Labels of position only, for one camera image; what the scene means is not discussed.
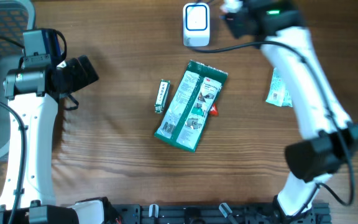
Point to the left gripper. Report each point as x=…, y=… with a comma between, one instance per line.
x=83, y=79

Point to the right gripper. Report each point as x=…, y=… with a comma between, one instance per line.
x=235, y=31

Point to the light green tissue pack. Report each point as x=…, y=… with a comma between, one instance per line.
x=278, y=94

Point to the green white gum pack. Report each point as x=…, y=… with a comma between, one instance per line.
x=162, y=96

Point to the red coffee stick sachet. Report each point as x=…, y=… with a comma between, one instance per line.
x=213, y=110

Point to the green 3M sponge pack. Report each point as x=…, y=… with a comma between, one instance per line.
x=187, y=113

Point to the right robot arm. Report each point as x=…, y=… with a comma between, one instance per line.
x=329, y=137

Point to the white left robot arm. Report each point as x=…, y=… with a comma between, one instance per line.
x=33, y=93

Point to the white barcode scanner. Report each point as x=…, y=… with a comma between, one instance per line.
x=196, y=24

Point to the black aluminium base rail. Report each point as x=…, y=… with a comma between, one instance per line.
x=249, y=213

